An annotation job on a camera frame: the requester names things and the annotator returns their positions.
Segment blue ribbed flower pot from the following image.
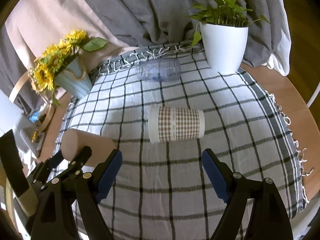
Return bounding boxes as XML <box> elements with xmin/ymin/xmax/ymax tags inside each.
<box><xmin>55</xmin><ymin>56</ymin><xmax>93</xmax><ymax>100</ymax></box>

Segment beige pink curtain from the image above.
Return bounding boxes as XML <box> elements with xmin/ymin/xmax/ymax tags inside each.
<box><xmin>5</xmin><ymin>0</ymin><xmax>135</xmax><ymax>71</ymax></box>

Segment black white checked tablecloth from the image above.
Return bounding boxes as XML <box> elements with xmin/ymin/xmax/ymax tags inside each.
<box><xmin>60</xmin><ymin>45</ymin><xmax>308</xmax><ymax>239</ymax></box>

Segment clear plastic cup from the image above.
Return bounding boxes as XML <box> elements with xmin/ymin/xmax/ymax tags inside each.
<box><xmin>136</xmin><ymin>58</ymin><xmax>181</xmax><ymax>82</ymax></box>

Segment grey curtain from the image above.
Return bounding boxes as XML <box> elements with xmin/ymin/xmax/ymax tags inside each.
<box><xmin>1</xmin><ymin>0</ymin><xmax>291</xmax><ymax>95</ymax></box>

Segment white plant pot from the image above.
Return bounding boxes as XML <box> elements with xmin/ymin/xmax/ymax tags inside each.
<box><xmin>200</xmin><ymin>23</ymin><xmax>248</xmax><ymax>75</ymax></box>

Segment green leafy plant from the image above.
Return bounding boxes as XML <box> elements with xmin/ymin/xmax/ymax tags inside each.
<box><xmin>187</xmin><ymin>0</ymin><xmax>270</xmax><ymax>48</ymax></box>

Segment plaid paper cup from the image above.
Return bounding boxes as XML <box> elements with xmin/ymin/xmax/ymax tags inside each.
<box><xmin>148</xmin><ymin>106</ymin><xmax>205</xmax><ymax>143</ymax></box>

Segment pink plastic cup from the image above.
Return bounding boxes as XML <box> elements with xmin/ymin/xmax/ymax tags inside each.
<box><xmin>61</xmin><ymin>129</ymin><xmax>117</xmax><ymax>167</ymax></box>

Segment yellow sunflower bouquet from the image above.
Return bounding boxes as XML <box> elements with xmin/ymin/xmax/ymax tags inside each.
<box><xmin>28</xmin><ymin>30</ymin><xmax>108</xmax><ymax>105</ymax></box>

